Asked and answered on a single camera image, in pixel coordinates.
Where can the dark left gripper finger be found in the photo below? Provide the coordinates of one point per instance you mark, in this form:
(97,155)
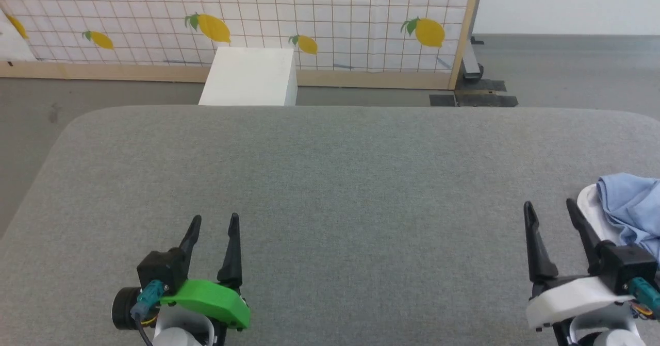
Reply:
(233,263)
(192,237)

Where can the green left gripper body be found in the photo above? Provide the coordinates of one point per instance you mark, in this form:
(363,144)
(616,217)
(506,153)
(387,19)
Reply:
(211,299)

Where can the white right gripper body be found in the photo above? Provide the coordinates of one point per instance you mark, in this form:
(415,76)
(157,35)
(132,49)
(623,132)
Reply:
(567,297)

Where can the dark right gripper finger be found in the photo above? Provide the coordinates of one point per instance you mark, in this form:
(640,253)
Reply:
(588,237)
(541,263)

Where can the light blue shirt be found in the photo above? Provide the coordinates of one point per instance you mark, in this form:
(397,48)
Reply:
(634,207)

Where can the white box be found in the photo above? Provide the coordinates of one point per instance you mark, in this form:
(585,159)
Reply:
(252,78)

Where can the grey metal partition foot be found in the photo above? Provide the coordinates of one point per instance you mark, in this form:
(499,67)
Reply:
(472,65)

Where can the lemon print partition screen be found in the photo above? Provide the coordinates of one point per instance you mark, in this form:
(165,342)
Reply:
(319,11)

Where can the white board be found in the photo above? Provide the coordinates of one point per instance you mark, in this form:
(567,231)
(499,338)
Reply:
(13,42)

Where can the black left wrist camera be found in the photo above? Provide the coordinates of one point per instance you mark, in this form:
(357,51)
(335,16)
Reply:
(162,268)

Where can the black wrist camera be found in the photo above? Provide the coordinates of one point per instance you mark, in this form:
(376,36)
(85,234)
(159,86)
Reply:
(162,268)
(626,263)

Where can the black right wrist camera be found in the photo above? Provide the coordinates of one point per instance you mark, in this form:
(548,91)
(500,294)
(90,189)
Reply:
(626,263)

